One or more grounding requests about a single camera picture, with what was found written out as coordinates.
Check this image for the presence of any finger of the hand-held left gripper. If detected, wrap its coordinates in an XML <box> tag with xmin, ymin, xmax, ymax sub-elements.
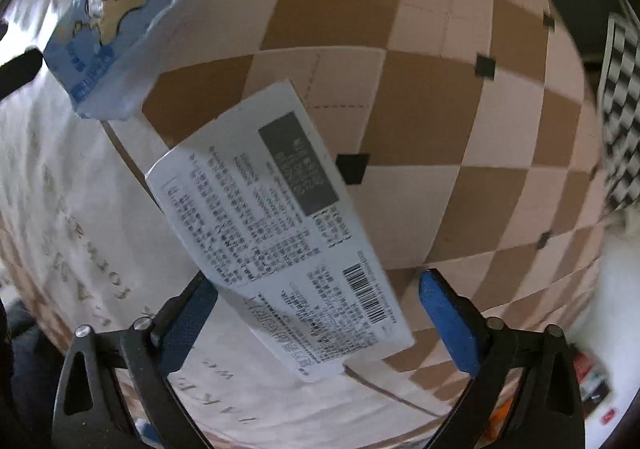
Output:
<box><xmin>0</xmin><ymin>46</ymin><xmax>45</xmax><ymax>100</ymax></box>

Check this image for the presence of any blue tissue pack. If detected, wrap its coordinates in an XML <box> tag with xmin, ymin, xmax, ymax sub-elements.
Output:
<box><xmin>42</xmin><ymin>0</ymin><xmax>207</xmax><ymax>122</ymax></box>

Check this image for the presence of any white printed packet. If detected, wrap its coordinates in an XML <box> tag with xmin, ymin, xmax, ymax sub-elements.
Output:
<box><xmin>145</xmin><ymin>80</ymin><xmax>416</xmax><ymax>384</ymax></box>

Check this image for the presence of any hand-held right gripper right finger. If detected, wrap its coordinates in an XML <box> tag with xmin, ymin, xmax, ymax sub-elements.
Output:
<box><xmin>419</xmin><ymin>269</ymin><xmax>586</xmax><ymax>449</ymax></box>

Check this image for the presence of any brown checkered tablecloth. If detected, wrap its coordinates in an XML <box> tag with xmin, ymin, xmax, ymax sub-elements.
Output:
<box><xmin>0</xmin><ymin>0</ymin><xmax>608</xmax><ymax>449</ymax></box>

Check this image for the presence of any black and white checkered blanket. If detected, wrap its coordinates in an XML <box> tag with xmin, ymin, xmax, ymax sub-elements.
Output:
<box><xmin>595</xmin><ymin>14</ymin><xmax>640</xmax><ymax>210</ymax></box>

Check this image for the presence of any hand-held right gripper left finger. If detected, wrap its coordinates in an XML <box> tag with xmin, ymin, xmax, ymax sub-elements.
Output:
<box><xmin>51</xmin><ymin>274</ymin><xmax>219</xmax><ymax>449</ymax></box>

